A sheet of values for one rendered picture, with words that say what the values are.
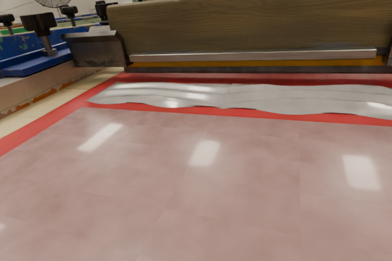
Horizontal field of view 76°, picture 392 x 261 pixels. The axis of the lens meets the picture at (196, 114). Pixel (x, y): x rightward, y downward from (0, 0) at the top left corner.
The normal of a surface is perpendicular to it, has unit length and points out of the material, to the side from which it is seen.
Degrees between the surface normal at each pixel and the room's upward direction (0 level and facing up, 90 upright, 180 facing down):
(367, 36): 90
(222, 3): 90
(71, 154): 0
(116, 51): 90
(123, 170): 0
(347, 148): 0
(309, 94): 33
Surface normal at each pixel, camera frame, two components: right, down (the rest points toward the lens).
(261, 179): -0.11, -0.89
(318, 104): -0.28, -0.44
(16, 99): 0.94, 0.06
